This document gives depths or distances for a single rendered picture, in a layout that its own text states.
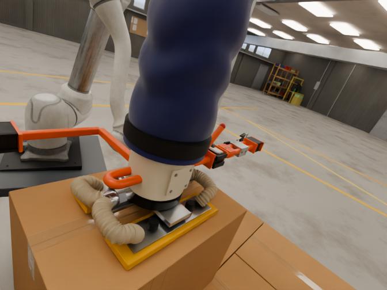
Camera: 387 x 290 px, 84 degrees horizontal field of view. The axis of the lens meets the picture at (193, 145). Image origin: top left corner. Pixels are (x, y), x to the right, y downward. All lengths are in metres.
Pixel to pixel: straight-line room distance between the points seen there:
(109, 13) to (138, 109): 0.53
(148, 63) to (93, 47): 0.71
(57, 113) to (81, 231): 0.62
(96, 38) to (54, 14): 13.49
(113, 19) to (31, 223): 0.70
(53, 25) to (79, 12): 1.49
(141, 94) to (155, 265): 0.38
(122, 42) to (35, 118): 0.48
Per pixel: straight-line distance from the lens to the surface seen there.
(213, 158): 0.74
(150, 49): 0.48
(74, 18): 14.62
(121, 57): 0.92
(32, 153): 1.19
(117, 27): 0.94
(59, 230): 0.61
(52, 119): 1.09
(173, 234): 0.60
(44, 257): 0.57
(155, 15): 0.46
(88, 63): 1.17
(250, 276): 1.21
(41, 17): 14.66
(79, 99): 1.22
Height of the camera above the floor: 1.39
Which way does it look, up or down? 22 degrees down
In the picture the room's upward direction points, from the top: 18 degrees clockwise
